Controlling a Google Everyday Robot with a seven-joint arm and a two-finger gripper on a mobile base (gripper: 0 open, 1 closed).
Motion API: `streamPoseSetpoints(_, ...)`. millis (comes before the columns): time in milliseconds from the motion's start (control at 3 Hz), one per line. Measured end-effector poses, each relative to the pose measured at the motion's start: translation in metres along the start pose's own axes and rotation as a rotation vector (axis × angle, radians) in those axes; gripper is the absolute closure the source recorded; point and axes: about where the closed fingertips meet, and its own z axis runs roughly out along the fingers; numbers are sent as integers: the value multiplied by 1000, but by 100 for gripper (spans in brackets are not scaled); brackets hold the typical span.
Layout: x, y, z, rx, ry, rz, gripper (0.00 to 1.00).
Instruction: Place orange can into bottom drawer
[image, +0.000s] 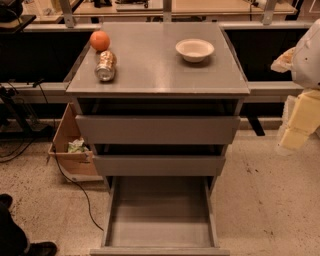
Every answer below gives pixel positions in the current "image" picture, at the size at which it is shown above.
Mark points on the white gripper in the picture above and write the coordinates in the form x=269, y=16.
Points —
x=307, y=63

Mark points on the orange soda can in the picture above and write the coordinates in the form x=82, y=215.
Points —
x=106, y=67

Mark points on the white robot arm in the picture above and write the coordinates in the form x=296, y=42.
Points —
x=303, y=61

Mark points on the grey drawer cabinet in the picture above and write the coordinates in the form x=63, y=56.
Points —
x=153, y=79

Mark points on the grey open bottom drawer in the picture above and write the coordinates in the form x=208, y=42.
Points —
x=159, y=216

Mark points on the grey middle drawer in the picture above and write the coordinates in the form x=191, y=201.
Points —
x=158, y=165

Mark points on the grey top drawer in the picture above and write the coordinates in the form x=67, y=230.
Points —
x=163, y=130

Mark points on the white bowl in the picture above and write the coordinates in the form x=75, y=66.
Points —
x=194, y=50

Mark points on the crumpled paper in box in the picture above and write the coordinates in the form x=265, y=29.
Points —
x=77, y=146

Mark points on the orange fruit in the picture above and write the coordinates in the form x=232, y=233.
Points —
x=99, y=40

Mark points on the cardboard box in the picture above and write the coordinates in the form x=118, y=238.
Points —
x=76, y=166

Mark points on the black shoe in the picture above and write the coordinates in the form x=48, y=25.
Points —
x=42, y=249

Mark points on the dark trouser leg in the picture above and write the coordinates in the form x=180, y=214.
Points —
x=13, y=241

